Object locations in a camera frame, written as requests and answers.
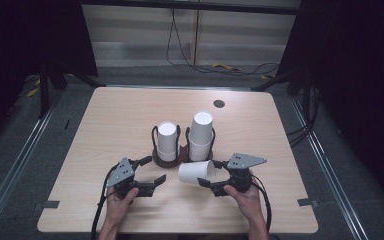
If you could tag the grey tape strip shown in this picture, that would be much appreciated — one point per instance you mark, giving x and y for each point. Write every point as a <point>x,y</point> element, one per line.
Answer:
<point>51,204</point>
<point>306,202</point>

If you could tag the white paper cup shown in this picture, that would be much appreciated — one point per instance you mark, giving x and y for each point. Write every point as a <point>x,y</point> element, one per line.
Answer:
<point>167,156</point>
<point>167,136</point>
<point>198,151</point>
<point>201,128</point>
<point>193,172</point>

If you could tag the round dark table grommet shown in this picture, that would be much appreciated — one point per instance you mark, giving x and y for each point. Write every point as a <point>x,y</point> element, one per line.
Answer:
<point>219,103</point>

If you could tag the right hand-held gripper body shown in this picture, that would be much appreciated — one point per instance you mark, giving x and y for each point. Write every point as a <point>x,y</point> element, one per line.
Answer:
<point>243,160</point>

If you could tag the metal floor rail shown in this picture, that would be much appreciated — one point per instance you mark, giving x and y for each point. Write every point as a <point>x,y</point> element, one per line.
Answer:
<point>326,166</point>
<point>16,166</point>

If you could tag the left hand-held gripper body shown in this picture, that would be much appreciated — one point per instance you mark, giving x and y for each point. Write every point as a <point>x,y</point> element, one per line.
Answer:
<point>121,173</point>

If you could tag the dark brown double cup holder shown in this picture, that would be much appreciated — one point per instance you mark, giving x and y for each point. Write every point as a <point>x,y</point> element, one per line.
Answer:
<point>181,153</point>

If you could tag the person's left hand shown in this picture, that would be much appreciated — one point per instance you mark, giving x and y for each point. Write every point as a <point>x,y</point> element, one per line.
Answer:
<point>118,211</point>

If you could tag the person's right hand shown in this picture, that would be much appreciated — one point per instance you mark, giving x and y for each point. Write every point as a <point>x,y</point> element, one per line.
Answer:
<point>250,203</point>

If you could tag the black metal stand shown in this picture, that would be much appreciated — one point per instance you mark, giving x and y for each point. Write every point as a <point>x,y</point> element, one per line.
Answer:
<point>44,96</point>

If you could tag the yellow floor tape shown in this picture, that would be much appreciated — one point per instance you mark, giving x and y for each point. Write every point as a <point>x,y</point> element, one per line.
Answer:
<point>226,66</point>

